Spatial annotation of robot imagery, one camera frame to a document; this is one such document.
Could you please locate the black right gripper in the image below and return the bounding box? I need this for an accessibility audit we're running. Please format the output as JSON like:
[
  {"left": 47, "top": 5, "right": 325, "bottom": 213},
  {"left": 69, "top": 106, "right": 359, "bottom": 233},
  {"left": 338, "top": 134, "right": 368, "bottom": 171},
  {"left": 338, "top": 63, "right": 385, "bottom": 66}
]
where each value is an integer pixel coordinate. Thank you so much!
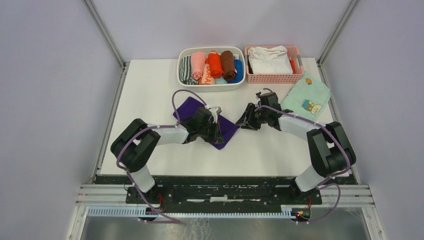
[{"left": 235, "top": 102, "right": 269, "bottom": 131}]

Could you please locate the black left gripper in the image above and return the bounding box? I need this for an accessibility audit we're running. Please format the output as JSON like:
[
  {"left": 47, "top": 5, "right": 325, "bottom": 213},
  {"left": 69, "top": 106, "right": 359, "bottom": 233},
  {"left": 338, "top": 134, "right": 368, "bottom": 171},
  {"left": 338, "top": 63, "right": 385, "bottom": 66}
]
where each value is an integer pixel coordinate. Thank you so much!
[{"left": 198, "top": 120, "right": 225, "bottom": 144}]

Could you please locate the purple towel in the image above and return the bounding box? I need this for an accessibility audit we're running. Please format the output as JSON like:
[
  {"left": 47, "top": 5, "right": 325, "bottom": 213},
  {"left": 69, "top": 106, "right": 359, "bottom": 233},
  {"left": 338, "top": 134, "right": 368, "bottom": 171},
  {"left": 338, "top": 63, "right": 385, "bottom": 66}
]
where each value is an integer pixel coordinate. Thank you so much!
[{"left": 176, "top": 96, "right": 240, "bottom": 150}]

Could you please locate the pink towel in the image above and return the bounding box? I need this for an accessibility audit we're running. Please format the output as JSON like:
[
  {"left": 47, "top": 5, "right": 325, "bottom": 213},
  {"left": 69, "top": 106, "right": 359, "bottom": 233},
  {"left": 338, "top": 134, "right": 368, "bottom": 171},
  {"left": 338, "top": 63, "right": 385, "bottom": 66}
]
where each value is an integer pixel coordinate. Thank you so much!
[{"left": 190, "top": 51, "right": 206, "bottom": 80}]

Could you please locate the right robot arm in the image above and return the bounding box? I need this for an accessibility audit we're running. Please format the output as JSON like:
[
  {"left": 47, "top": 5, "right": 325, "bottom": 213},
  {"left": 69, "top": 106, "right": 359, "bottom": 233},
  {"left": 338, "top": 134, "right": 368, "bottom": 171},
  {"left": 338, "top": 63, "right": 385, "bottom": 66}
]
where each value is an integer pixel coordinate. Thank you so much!
[{"left": 236, "top": 90, "right": 357, "bottom": 204}]

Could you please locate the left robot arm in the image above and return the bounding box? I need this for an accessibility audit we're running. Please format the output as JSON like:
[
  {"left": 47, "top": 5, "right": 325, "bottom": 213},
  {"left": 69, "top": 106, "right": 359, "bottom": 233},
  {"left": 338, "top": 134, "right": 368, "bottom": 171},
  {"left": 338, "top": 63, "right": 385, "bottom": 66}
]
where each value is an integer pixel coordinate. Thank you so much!
[{"left": 110, "top": 105, "right": 224, "bottom": 204}]

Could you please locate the light blue rolled towel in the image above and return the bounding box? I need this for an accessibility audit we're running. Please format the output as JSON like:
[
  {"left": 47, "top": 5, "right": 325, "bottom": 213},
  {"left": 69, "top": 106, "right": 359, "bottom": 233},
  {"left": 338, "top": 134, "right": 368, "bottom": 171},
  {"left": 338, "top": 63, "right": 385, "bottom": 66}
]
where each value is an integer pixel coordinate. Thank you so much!
[{"left": 214, "top": 77, "right": 228, "bottom": 85}]

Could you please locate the dark blue rolled towel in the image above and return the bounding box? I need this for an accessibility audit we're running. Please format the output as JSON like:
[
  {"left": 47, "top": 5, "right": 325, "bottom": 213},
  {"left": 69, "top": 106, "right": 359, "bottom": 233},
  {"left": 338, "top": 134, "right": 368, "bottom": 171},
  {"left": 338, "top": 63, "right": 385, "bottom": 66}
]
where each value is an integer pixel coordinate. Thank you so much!
[{"left": 228, "top": 59, "right": 244, "bottom": 84}]

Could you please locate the orange white lettered rolled towel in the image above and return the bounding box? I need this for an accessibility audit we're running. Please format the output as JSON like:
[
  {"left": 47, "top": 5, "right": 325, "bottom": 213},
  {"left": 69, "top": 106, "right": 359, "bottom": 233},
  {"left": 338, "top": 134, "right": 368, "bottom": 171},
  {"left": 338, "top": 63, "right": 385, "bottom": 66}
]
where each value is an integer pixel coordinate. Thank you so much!
[{"left": 198, "top": 58, "right": 216, "bottom": 85}]

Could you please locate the brown rolled towel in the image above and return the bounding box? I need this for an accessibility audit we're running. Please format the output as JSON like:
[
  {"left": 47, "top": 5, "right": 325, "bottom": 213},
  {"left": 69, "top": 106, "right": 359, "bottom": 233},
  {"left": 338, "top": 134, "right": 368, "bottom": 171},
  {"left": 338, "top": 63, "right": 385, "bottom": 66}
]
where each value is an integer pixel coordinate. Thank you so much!
[{"left": 220, "top": 50, "right": 237, "bottom": 82}]

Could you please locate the mint green cartoon towel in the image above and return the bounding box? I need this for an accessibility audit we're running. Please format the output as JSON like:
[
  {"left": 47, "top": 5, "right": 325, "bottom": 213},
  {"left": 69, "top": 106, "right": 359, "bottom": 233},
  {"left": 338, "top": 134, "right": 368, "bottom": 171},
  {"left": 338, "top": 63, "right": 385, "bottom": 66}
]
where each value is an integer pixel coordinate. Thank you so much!
[{"left": 280, "top": 71, "right": 331, "bottom": 121}]

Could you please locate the white cloth in basket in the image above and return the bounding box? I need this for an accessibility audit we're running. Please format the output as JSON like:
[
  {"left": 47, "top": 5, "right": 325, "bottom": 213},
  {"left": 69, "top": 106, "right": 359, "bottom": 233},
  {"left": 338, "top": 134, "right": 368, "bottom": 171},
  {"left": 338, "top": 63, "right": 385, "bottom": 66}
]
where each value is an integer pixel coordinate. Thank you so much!
[{"left": 247, "top": 45, "right": 293, "bottom": 75}]

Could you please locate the green white striped rolled towel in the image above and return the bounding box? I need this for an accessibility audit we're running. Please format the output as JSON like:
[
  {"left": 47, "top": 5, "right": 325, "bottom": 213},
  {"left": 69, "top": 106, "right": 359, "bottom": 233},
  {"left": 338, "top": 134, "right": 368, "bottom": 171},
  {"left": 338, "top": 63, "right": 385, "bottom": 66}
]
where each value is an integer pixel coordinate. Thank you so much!
[{"left": 179, "top": 55, "right": 199, "bottom": 86}]

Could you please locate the white plastic tub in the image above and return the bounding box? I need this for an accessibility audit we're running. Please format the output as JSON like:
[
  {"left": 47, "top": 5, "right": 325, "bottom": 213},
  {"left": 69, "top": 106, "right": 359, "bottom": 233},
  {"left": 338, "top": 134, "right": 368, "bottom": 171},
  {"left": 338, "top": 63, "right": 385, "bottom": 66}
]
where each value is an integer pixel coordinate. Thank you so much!
[{"left": 176, "top": 46, "right": 247, "bottom": 92}]

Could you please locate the red orange rolled towel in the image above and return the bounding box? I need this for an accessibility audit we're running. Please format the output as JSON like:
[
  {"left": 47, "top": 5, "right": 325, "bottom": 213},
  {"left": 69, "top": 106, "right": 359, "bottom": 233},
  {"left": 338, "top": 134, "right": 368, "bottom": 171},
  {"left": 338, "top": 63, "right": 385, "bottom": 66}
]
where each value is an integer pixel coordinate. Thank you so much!
[{"left": 208, "top": 50, "right": 223, "bottom": 79}]

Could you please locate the pink plastic basket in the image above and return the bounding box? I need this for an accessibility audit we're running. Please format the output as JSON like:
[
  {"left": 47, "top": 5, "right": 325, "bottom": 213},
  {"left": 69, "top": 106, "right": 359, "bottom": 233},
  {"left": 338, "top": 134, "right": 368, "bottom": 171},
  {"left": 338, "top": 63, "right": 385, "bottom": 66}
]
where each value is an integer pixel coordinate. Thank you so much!
[{"left": 244, "top": 46, "right": 305, "bottom": 84}]

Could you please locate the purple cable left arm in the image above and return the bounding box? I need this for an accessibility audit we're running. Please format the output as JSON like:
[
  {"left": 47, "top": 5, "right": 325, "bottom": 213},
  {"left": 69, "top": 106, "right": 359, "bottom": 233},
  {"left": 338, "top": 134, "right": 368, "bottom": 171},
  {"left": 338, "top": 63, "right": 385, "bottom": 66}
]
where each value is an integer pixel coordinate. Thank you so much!
[{"left": 115, "top": 89, "right": 208, "bottom": 224}]

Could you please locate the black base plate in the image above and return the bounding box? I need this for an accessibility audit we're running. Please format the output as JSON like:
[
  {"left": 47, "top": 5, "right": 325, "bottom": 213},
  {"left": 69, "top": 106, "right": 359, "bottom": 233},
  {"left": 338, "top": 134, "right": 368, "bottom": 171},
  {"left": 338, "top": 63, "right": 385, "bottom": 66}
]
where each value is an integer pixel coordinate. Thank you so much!
[{"left": 94, "top": 174, "right": 358, "bottom": 215}]

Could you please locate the aluminium rail front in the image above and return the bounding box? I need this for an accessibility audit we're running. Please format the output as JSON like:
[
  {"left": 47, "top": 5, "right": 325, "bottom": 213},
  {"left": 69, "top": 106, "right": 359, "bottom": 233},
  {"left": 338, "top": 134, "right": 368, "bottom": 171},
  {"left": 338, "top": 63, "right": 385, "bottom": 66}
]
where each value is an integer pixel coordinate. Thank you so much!
[{"left": 76, "top": 184, "right": 375, "bottom": 219}]

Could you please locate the aluminium frame post right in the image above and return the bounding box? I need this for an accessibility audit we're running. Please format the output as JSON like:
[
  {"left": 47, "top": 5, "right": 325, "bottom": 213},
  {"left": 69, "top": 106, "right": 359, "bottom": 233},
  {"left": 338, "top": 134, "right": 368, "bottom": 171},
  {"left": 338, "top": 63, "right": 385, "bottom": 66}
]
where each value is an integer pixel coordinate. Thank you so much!
[{"left": 316, "top": 0, "right": 361, "bottom": 68}]

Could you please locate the aluminium frame post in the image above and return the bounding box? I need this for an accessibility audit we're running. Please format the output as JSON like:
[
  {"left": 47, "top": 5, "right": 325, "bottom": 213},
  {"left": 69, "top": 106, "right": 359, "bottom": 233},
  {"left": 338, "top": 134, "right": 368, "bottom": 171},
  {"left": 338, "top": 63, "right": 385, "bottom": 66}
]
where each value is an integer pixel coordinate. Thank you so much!
[
  {"left": 82, "top": 0, "right": 126, "bottom": 68},
  {"left": 316, "top": 0, "right": 361, "bottom": 68}
]

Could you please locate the aluminium frame post left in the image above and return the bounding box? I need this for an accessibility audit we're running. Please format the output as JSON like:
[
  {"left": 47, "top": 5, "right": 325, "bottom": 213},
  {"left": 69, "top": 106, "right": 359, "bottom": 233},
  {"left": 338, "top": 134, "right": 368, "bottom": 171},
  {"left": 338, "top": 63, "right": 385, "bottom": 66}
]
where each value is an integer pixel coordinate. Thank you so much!
[{"left": 82, "top": 0, "right": 126, "bottom": 68}]

